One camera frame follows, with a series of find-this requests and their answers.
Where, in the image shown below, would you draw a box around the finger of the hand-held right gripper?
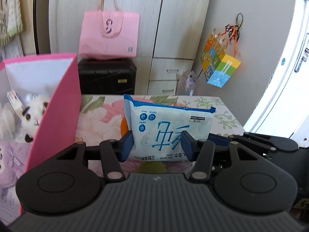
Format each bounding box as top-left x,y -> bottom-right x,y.
210,132 -> 266,150

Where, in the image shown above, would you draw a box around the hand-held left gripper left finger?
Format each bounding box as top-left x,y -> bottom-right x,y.
36,133 -> 134,182

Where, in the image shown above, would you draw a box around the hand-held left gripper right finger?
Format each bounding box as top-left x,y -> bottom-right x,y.
182,131 -> 280,182

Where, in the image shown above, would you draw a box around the blue white wet wipes pack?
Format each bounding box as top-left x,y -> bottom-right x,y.
124,94 -> 216,162

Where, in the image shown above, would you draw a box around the pink cardboard box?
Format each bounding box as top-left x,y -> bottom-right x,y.
0,53 -> 83,225

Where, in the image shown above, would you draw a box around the white plush toy brown ears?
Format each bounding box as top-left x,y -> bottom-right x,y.
14,94 -> 52,143

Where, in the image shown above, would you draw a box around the purple plush toy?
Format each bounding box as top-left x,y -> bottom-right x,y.
0,140 -> 32,195

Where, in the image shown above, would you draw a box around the small white blue carton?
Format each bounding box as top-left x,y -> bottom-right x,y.
7,90 -> 23,110

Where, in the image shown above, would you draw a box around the green ball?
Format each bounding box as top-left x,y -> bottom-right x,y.
139,161 -> 167,174

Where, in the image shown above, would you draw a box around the floral table cloth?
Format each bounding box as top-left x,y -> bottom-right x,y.
76,94 -> 245,174

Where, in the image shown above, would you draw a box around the clear plastic bag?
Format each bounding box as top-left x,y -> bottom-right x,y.
185,71 -> 196,96

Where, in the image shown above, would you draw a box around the white door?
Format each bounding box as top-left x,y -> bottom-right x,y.
243,0 -> 309,148

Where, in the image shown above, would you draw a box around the colourful paper gift bag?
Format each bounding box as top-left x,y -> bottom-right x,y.
201,24 -> 242,88

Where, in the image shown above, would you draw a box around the black suitcase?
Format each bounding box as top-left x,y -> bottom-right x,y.
78,58 -> 137,95

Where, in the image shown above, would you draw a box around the pink tote bag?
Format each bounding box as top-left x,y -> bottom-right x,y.
79,0 -> 140,61

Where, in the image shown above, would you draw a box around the light wood wardrobe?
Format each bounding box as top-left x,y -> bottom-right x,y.
48,0 -> 214,96

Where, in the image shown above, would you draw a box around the white paper sheet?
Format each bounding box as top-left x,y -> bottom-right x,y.
0,188 -> 23,223

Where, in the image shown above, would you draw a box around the black metal clothes rack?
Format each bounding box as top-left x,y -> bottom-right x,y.
33,0 -> 41,55

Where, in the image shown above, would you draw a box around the cream fleece robe green trim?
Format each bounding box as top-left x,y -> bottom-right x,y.
0,0 -> 24,47

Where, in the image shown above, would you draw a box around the silver door handle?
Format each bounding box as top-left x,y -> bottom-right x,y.
294,32 -> 309,73

